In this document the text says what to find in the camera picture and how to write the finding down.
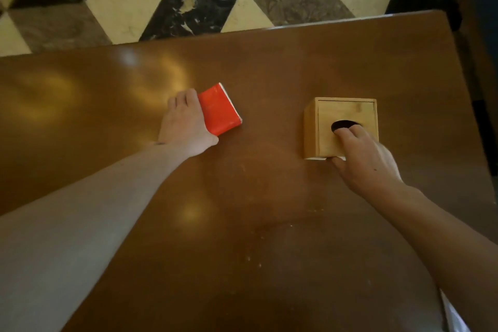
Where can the person's right forearm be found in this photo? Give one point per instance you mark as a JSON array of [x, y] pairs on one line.
[[447, 250]]

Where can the person's right thumb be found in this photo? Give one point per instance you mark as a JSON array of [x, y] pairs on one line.
[[337, 163]]

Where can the white garment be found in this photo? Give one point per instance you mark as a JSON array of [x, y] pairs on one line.
[[453, 314]]

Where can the red tissue packet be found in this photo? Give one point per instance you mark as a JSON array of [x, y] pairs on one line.
[[220, 110]]

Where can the person's right hand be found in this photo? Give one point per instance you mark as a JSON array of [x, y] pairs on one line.
[[367, 166]]

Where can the person's left hand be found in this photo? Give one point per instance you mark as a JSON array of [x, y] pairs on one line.
[[185, 127]]

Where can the person's left forearm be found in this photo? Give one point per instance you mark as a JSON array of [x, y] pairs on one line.
[[77, 226]]

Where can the person's left fingers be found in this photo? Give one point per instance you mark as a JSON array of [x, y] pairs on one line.
[[183, 100]]

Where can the wooden tissue box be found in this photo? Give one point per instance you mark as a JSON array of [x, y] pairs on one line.
[[325, 141]]

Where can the person's right middle finger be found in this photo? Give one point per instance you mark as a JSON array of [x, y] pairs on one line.
[[362, 133]]

